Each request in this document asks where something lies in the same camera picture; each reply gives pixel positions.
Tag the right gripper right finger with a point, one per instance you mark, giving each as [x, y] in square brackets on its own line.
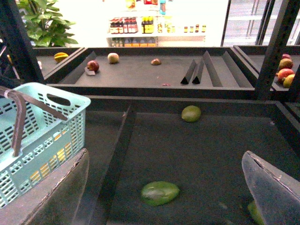
[276, 194]

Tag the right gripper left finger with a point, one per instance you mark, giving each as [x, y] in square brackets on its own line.
[55, 200]

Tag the light green plastic basket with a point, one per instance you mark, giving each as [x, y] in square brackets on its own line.
[47, 142]

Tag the brown basket handle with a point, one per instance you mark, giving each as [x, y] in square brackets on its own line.
[20, 100]

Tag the green mango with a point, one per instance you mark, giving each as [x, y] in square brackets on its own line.
[158, 193]

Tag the green round fruit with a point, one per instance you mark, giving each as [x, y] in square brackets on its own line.
[191, 113]

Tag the black produce display shelf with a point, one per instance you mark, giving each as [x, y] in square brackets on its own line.
[135, 135]

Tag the green potted plant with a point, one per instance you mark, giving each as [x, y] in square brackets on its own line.
[44, 23]

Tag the glass door refrigerator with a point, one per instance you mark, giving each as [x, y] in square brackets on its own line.
[250, 22]

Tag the bottles on white shelf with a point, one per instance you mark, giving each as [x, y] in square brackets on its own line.
[154, 31]

